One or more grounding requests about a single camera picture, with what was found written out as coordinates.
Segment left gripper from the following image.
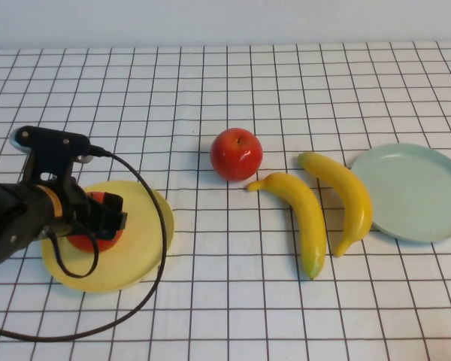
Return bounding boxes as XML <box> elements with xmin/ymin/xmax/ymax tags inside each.
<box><xmin>40</xmin><ymin>179</ymin><xmax>129</xmax><ymax>241</ymax></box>

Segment red apple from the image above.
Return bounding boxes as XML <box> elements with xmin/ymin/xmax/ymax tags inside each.
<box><xmin>66</xmin><ymin>190</ymin><xmax>124</xmax><ymax>253</ymax></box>
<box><xmin>209</xmin><ymin>127</ymin><xmax>264</xmax><ymax>182</ymax></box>

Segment yellow banana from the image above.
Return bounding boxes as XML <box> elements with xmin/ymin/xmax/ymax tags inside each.
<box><xmin>298</xmin><ymin>150</ymin><xmax>374</xmax><ymax>258</ymax></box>
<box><xmin>246</xmin><ymin>171</ymin><xmax>327</xmax><ymax>281</ymax></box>

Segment yellow round plate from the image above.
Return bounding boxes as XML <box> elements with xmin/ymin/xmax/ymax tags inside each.
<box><xmin>41</xmin><ymin>180</ymin><xmax>176</xmax><ymax>294</ymax></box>

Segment light blue round plate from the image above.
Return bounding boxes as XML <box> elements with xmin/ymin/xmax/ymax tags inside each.
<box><xmin>350</xmin><ymin>142</ymin><xmax>451</xmax><ymax>245</ymax></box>

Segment white grid-pattern tablecloth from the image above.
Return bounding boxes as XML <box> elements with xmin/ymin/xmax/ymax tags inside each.
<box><xmin>0</xmin><ymin>40</ymin><xmax>451</xmax><ymax>361</ymax></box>

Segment left camera black cable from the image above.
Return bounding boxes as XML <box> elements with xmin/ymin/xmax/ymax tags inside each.
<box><xmin>0</xmin><ymin>144</ymin><xmax>169</xmax><ymax>342</ymax></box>

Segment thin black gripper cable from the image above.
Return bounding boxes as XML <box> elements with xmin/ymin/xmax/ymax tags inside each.
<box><xmin>44</xmin><ymin>227</ymin><xmax>101</xmax><ymax>280</ymax></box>

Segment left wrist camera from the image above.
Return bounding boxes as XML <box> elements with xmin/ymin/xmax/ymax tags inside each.
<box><xmin>9</xmin><ymin>125</ymin><xmax>95</xmax><ymax>185</ymax></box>

